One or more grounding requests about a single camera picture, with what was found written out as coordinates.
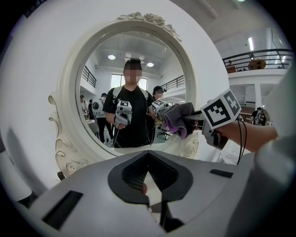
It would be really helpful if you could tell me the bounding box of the grey and purple cloth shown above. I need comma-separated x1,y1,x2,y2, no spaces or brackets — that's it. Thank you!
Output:
160,102,197,140

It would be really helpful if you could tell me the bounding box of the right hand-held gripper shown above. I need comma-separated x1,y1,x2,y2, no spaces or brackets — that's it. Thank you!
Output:
185,88,242,150

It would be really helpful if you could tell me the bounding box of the person's right forearm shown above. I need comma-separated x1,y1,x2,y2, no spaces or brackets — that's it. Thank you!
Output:
217,120,278,154

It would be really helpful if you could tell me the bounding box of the black cable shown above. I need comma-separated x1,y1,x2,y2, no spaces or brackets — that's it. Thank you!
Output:
236,117,247,165

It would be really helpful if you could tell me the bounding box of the white ornate vanity mirror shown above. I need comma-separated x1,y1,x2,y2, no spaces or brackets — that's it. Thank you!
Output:
48,11,201,179

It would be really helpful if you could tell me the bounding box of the black balcony railing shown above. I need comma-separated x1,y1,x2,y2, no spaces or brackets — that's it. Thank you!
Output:
222,49,295,70

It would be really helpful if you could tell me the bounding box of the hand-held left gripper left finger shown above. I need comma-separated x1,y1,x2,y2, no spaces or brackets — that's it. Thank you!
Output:
29,150,167,237

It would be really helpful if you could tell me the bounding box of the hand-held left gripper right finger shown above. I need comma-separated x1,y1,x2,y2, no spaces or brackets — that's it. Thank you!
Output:
148,150,254,237

